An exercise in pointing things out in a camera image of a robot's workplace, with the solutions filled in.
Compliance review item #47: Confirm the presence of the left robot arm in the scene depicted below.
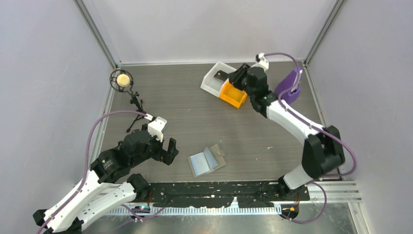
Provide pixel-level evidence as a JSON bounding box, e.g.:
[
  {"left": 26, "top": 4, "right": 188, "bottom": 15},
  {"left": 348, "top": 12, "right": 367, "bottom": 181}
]
[{"left": 33, "top": 130, "right": 179, "bottom": 234}]

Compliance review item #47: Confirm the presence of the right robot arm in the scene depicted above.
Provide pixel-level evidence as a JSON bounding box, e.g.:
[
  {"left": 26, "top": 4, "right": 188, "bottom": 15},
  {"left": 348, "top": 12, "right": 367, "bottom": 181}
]
[{"left": 228, "top": 64, "right": 345, "bottom": 200}]

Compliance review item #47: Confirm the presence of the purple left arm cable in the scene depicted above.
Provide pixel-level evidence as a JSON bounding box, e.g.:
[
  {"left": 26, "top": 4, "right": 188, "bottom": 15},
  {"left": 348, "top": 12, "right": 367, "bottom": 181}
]
[{"left": 35, "top": 110, "right": 152, "bottom": 234}]

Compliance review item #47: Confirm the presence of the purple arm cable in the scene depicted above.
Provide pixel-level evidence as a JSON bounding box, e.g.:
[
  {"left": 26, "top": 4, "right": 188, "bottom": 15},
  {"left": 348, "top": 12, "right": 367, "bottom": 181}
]
[
  {"left": 35, "top": 110, "right": 152, "bottom": 234},
  {"left": 264, "top": 52, "right": 357, "bottom": 225}
]

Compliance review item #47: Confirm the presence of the orange plastic bin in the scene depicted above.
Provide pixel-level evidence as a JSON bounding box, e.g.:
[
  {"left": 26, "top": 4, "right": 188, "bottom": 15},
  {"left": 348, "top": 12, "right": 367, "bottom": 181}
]
[{"left": 219, "top": 80, "right": 247, "bottom": 109}]

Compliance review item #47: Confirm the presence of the beige card holder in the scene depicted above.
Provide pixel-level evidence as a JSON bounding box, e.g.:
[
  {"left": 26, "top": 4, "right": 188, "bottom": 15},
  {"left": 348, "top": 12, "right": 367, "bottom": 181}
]
[{"left": 188, "top": 144, "right": 226, "bottom": 178}]

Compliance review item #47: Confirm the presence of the white plastic bin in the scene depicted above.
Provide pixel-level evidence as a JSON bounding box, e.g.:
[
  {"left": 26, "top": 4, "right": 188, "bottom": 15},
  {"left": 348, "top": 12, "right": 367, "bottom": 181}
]
[{"left": 200, "top": 61, "right": 236, "bottom": 97}]

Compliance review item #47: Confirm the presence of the white device in stand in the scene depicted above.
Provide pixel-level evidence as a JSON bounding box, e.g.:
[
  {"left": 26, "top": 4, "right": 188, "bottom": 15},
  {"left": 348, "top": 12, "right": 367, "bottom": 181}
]
[{"left": 290, "top": 68, "right": 303, "bottom": 93}]

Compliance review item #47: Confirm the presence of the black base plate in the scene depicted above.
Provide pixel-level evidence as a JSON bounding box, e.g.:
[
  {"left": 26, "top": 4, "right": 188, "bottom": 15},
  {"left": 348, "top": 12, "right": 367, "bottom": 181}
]
[{"left": 142, "top": 181, "right": 310, "bottom": 208}]

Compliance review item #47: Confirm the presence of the black card in white bin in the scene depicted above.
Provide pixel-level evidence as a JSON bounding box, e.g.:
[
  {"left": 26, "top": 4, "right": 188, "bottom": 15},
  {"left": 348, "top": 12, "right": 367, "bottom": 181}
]
[{"left": 213, "top": 70, "right": 229, "bottom": 82}]

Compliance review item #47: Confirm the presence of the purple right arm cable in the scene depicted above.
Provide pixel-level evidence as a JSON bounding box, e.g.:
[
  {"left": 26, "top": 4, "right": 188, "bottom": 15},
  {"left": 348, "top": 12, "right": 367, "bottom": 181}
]
[{"left": 264, "top": 52, "right": 357, "bottom": 225}]

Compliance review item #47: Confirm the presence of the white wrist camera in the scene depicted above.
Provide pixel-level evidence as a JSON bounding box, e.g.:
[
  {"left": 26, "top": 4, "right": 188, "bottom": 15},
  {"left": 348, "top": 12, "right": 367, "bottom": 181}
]
[
  {"left": 145, "top": 114, "right": 168, "bottom": 142},
  {"left": 253, "top": 53, "right": 269, "bottom": 71}
]

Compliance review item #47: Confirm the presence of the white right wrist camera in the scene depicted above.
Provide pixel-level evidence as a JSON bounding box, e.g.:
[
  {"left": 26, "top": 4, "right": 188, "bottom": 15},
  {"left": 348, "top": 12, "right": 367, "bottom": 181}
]
[{"left": 253, "top": 53, "right": 269, "bottom": 71}]

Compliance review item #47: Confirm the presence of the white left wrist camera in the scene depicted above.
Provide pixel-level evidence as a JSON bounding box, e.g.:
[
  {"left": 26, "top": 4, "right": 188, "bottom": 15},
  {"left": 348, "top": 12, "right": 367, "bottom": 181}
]
[{"left": 145, "top": 114, "right": 168, "bottom": 142}]

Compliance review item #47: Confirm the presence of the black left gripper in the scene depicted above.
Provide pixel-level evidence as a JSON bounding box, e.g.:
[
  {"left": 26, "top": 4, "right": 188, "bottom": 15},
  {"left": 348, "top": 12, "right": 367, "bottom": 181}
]
[{"left": 131, "top": 131, "right": 179, "bottom": 167}]

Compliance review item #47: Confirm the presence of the cream round microphone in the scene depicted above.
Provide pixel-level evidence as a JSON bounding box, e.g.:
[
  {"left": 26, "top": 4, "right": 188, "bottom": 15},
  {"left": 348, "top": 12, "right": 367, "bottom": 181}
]
[{"left": 116, "top": 74, "right": 131, "bottom": 87}]

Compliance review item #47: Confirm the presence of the purple stand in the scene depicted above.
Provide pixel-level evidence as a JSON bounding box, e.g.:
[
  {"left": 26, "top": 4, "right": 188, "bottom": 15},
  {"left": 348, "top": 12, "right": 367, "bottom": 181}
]
[{"left": 274, "top": 68, "right": 303, "bottom": 104}]

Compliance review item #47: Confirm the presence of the perforated metal rail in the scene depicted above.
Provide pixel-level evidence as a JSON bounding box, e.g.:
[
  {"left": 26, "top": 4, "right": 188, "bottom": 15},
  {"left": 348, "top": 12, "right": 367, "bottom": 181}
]
[{"left": 106, "top": 206, "right": 284, "bottom": 216}]

